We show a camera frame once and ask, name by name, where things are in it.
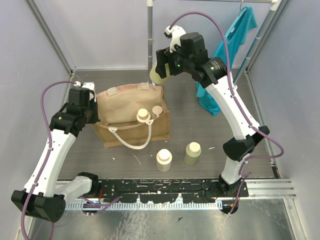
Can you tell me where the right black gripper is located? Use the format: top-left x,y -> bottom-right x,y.
154,44 -> 193,80

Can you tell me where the green bottle white cap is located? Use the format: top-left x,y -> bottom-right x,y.
149,62 -> 171,86

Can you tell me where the tan canvas tote bag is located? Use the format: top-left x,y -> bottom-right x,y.
92,83 -> 170,150

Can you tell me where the green pump dispenser bottle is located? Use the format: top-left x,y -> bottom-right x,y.
151,105 -> 163,119

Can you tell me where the cream labelled tall bottle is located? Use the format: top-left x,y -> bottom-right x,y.
136,108 -> 151,123

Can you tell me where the olive green bottle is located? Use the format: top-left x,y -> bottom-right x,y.
183,142 -> 202,166

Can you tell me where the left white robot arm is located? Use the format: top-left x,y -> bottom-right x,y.
11,82 -> 100,223

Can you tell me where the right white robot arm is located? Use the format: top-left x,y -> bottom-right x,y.
149,32 -> 270,197

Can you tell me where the teal t-shirt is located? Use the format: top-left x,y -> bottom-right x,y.
196,6 -> 258,116

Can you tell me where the cream short bottle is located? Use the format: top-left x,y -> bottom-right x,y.
156,148 -> 173,172

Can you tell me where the metal clothes rack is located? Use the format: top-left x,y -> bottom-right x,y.
145,0 -> 280,86

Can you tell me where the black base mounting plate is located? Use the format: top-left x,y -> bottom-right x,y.
84,178 -> 249,213

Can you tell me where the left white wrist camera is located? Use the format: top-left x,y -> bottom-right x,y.
73,81 -> 97,102

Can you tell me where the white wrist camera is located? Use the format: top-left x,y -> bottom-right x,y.
164,25 -> 186,53
73,81 -> 97,102

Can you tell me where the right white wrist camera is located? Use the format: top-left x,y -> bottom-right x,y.
164,25 -> 186,53

